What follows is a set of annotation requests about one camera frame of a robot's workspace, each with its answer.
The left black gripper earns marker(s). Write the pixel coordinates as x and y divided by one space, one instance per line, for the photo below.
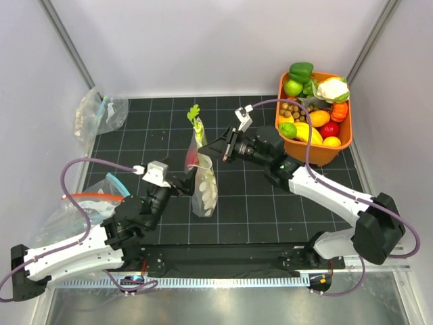
187 182

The yellow banana bunch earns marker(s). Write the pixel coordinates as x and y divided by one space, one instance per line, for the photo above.
303 133

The red apple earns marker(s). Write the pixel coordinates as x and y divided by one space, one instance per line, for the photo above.
330 129

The slotted cable duct rail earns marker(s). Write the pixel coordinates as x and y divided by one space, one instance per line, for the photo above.
133 280

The aluminium extrusion bar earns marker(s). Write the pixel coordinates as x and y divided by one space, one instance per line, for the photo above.
353 264

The white cauliflower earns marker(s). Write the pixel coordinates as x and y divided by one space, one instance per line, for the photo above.
333 90

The orange plastic bin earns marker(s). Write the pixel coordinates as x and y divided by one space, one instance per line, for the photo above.
318 155

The clear bag blue zipper back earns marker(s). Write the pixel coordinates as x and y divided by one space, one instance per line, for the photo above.
98 115

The clear bag orange zipper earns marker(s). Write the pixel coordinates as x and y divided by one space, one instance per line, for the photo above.
67 221

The yellow orange mango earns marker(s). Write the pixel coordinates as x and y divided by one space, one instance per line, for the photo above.
318 118

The yellow lemon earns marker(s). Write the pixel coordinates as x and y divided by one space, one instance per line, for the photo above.
332 142

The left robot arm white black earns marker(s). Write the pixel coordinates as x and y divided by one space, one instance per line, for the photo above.
114 244

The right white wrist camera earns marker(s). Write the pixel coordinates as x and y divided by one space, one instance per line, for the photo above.
243 115

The green bell pepper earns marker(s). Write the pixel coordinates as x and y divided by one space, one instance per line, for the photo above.
301 72

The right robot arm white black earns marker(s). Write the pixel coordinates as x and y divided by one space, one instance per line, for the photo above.
373 232

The clear polka dot zip bag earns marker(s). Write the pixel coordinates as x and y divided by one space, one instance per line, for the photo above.
204 199

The green celery stalk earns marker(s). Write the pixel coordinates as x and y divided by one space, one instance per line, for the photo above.
198 127

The red bell pepper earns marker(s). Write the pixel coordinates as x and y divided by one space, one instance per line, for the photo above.
191 159

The small orange pumpkin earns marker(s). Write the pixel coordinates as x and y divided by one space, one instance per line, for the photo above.
339 112

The green grape bunch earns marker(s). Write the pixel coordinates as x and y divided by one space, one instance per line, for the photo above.
309 87

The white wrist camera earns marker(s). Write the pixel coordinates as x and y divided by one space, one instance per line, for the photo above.
154 173
243 115

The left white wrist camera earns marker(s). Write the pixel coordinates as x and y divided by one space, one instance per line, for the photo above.
154 173

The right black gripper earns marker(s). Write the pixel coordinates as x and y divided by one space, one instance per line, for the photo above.
223 146

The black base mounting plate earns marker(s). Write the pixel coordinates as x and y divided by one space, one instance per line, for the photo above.
225 261

